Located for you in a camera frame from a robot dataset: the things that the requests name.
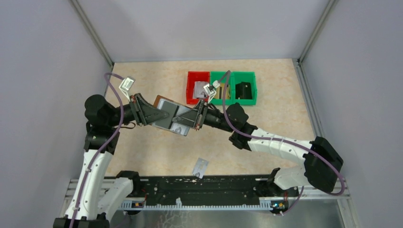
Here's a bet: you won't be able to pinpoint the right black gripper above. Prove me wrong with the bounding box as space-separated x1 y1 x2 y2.
172 99 235 133

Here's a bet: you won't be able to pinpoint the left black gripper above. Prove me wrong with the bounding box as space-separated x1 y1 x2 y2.
107 93 170 127

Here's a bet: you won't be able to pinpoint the brown leather card holder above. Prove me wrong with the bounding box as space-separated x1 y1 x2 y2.
152 95 190 136

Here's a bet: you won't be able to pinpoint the silver grey credit card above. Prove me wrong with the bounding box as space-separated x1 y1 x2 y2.
192 158 209 179

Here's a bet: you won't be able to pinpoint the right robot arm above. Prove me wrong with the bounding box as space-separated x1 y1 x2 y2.
173 101 345 196

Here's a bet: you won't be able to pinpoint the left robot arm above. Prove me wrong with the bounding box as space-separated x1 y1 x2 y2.
53 93 169 228

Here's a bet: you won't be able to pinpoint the white cards in red bin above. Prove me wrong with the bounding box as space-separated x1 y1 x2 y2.
192 81 209 99

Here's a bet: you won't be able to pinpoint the gold card in green bin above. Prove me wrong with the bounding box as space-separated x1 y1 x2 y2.
214 83 231 100

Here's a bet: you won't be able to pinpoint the black card holder in bin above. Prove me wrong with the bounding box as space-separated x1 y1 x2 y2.
235 82 252 100

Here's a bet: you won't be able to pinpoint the red plastic bin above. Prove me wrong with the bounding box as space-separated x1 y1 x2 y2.
185 71 210 105

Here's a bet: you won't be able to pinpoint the middle green plastic bin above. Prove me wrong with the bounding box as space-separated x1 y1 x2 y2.
210 71 235 106

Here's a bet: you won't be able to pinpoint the green plastic bin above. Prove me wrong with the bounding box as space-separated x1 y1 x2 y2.
210 71 235 106
231 71 258 106

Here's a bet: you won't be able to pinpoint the right green plastic bin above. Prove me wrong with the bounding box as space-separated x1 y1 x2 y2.
231 71 258 106

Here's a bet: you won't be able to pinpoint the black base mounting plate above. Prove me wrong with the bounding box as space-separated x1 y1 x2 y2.
129 175 299 206

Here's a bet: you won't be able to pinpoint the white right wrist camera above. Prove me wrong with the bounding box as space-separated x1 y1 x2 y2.
203 80 221 103

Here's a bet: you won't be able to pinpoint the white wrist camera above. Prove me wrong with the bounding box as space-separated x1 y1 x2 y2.
203 80 221 103
119 76 135 100

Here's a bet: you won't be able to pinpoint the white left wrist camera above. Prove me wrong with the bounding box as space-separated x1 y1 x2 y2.
119 76 135 100

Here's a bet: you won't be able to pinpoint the left aluminium corner post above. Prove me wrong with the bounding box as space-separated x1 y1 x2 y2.
68 0 115 69

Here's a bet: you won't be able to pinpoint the aluminium corner post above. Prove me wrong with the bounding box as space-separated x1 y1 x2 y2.
68 0 115 69
298 0 339 66

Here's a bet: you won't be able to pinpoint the white slotted cable duct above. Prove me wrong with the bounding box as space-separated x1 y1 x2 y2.
118 200 274 211

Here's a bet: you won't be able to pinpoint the aluminium front frame rail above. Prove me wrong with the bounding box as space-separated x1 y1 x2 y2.
64 178 351 201

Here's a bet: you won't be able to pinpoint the right aluminium corner post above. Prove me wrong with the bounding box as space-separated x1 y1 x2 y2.
298 0 339 66

